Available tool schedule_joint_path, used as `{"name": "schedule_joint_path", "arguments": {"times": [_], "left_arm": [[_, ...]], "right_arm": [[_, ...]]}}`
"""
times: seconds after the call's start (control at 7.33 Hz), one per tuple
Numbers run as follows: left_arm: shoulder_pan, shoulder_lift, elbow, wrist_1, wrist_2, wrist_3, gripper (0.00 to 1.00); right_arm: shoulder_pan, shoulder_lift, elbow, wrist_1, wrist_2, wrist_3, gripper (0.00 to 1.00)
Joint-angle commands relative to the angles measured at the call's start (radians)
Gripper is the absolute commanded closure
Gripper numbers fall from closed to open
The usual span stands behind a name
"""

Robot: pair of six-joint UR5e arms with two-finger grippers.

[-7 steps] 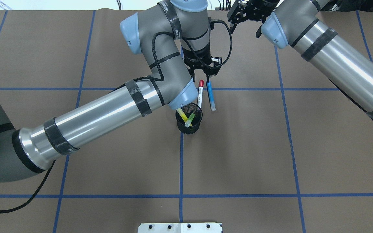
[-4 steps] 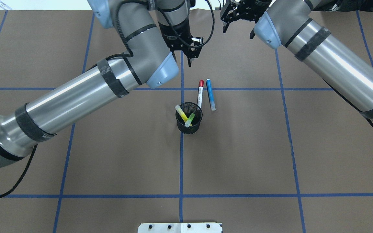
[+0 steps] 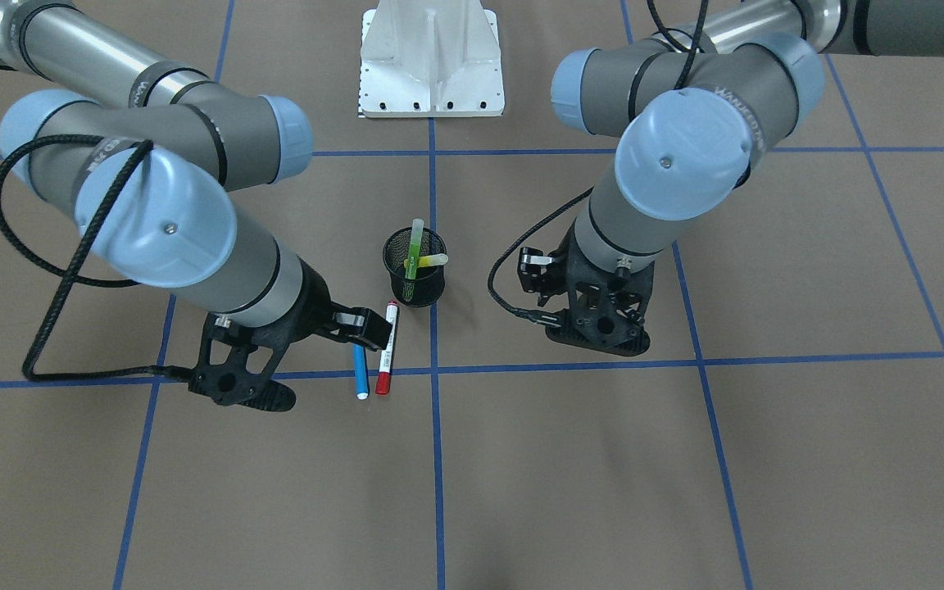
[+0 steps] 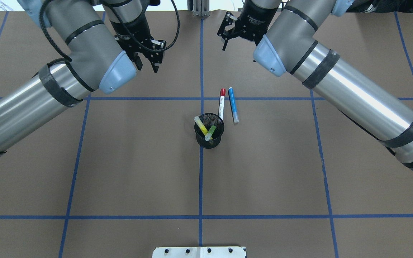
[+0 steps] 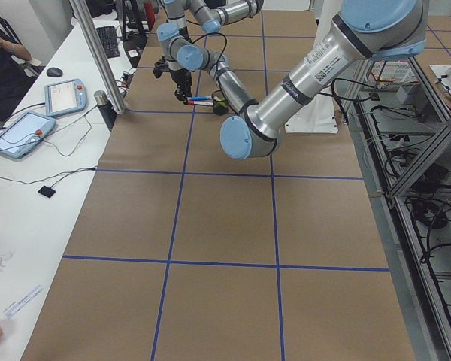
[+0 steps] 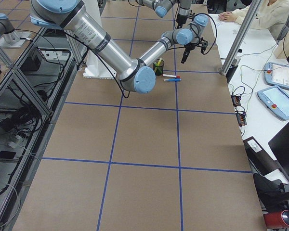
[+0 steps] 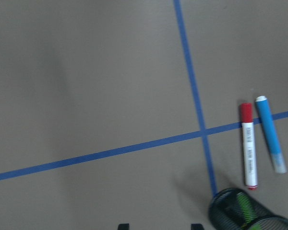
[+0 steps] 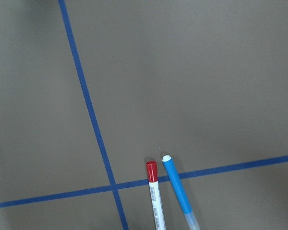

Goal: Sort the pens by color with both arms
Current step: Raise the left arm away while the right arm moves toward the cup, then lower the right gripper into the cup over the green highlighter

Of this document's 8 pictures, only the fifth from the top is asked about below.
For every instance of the person in dark shirt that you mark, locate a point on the person in dark shirt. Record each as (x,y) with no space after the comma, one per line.
(14,82)

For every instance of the teach pendant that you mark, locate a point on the teach pendant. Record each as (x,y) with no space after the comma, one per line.
(25,134)
(65,97)

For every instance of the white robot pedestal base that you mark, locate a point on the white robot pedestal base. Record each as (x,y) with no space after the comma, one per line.
(318,116)

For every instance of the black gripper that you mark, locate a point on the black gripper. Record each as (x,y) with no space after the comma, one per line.
(180,79)

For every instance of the black mesh pen cup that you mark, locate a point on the black mesh pen cup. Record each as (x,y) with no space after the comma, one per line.
(219,108)

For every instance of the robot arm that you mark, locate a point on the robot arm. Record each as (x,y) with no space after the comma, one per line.
(379,30)
(209,19)

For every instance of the aluminium frame post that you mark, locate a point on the aluminium frame post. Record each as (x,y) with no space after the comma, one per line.
(81,11)

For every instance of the near teach pendant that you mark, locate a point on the near teach pendant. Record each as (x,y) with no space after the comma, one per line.
(25,134)

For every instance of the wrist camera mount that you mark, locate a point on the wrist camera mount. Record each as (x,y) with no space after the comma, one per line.
(160,67)

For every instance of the black keyboard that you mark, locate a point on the black keyboard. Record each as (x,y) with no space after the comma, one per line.
(108,38)

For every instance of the far teach pendant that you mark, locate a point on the far teach pendant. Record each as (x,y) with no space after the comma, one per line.
(65,97)

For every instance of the small black square pad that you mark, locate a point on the small black square pad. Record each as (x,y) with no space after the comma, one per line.
(47,191)

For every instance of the black computer mouse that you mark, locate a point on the black computer mouse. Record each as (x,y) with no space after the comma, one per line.
(54,72)

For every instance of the black thermos bottle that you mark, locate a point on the black thermos bottle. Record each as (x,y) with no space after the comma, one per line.
(106,109)

